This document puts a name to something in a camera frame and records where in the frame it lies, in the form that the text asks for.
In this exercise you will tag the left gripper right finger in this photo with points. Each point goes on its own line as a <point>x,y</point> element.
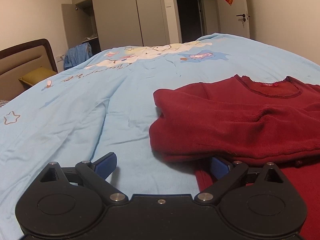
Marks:
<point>217,176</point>

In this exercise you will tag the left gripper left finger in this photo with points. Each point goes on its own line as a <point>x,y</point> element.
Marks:
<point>83,184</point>

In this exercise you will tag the dark red knit shirt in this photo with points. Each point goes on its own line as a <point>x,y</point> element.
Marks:
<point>253,122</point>

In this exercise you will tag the blue clothes pile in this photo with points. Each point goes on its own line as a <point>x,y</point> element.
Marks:
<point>77,55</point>

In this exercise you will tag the white bedroom door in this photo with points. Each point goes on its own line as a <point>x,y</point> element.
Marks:
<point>228,22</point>

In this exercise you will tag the light blue cartoon bedspread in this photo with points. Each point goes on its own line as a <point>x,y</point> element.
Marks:
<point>106,105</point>

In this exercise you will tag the olive green pillow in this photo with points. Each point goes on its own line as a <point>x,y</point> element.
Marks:
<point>36,76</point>

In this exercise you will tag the brown padded headboard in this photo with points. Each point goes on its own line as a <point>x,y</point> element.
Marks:
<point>21,60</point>

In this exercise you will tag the open wardrobe door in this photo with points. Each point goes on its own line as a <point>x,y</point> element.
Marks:
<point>72,25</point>

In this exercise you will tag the grey built-in wardrobe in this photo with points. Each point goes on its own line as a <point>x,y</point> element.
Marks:
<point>117,23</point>

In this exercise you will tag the metal door handle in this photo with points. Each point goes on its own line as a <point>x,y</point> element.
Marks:
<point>243,17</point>

